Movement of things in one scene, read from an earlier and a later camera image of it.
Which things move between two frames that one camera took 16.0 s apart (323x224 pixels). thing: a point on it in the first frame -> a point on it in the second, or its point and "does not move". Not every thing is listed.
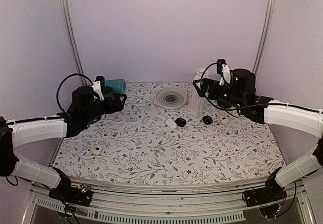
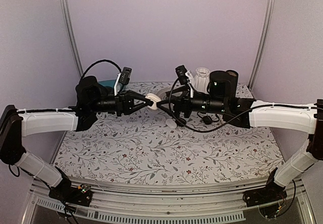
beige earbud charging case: [97, 150] -> [155, 98]
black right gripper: [213, 84] -> [184, 98]
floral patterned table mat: [155, 137] does not move
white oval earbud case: [171, 124] does not move
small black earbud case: [207, 119] does not move
